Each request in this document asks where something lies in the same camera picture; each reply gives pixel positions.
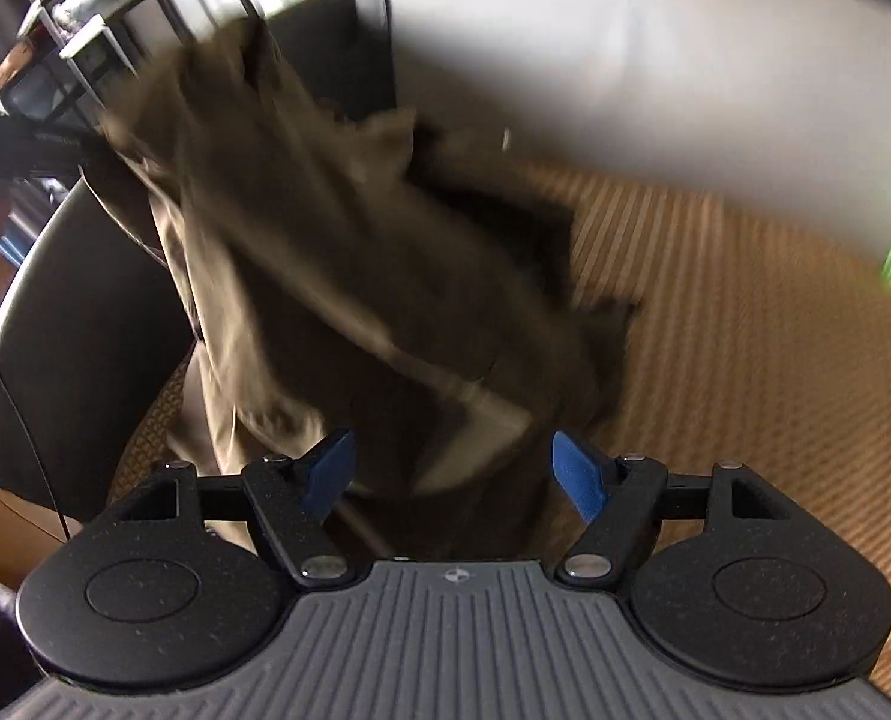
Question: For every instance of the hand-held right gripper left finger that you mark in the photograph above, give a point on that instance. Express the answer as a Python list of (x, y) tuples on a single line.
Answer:
[(333, 469)]

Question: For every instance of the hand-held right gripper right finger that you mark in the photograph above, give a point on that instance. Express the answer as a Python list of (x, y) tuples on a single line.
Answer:
[(576, 476)]

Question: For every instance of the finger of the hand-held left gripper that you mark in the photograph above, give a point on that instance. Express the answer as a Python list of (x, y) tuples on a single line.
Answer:
[(74, 144)]

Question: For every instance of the khaki pants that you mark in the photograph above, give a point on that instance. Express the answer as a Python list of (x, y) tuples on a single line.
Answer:
[(303, 255)]

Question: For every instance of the woven brown sofa mat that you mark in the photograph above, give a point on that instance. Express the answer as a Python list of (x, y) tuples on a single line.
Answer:
[(753, 390)]

